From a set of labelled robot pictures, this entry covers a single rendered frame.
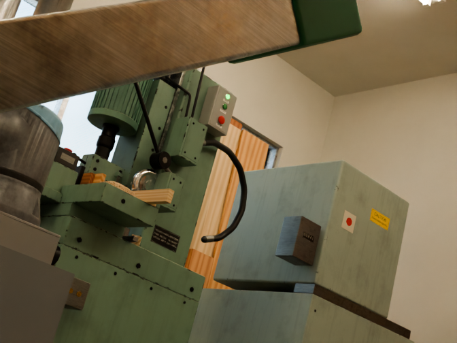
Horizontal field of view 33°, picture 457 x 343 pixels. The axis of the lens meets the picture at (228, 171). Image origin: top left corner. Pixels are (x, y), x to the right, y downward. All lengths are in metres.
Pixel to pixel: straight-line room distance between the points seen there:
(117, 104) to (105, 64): 2.35
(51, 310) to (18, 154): 0.35
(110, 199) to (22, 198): 0.58
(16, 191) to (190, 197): 1.14
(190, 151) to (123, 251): 0.45
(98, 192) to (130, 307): 0.41
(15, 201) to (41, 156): 0.12
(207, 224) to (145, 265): 1.98
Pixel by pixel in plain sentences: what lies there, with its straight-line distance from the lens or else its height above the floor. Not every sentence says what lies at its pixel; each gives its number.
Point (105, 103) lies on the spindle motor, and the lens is 2.66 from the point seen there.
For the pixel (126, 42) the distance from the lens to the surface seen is 0.30.
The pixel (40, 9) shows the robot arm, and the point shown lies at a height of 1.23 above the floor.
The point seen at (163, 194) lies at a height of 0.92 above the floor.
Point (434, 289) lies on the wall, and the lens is 4.38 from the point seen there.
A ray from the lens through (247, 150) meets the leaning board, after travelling 4.69.
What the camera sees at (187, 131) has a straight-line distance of 2.67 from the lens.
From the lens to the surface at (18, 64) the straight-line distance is 0.28.
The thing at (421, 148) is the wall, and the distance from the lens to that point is 4.81.
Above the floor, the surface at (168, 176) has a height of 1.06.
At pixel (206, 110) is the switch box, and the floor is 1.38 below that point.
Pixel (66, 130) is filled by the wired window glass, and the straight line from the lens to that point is 4.18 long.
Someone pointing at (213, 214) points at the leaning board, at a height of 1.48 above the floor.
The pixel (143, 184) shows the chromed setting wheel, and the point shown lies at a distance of 2.61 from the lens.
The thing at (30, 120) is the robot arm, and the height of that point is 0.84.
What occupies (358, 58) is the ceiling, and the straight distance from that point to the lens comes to 4.96.
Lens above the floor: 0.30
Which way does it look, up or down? 19 degrees up
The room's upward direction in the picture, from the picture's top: 15 degrees clockwise
